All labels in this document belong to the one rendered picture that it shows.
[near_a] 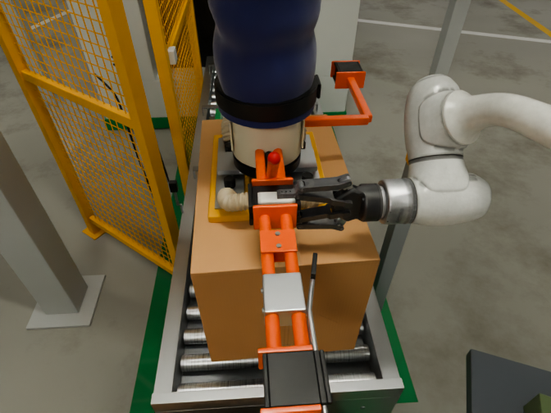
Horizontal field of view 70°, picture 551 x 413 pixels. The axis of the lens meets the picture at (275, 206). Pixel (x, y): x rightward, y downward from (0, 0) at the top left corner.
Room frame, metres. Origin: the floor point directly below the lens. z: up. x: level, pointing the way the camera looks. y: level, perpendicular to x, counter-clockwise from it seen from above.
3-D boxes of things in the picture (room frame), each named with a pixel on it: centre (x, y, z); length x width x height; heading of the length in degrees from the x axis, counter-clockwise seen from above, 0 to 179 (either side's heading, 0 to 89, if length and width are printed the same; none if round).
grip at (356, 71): (1.13, -0.22, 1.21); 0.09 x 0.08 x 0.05; 94
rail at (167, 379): (1.59, 0.39, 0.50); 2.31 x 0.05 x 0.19; 4
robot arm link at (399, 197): (0.57, -0.23, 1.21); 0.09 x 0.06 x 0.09; 4
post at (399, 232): (1.04, -0.47, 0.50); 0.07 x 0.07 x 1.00; 4
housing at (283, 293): (0.35, -0.01, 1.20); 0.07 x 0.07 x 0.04; 4
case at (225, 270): (0.80, 0.00, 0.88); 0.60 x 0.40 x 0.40; 5
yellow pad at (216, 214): (0.80, 0.12, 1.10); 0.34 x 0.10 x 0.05; 4
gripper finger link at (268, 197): (0.55, 0.00, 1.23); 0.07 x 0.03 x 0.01; 94
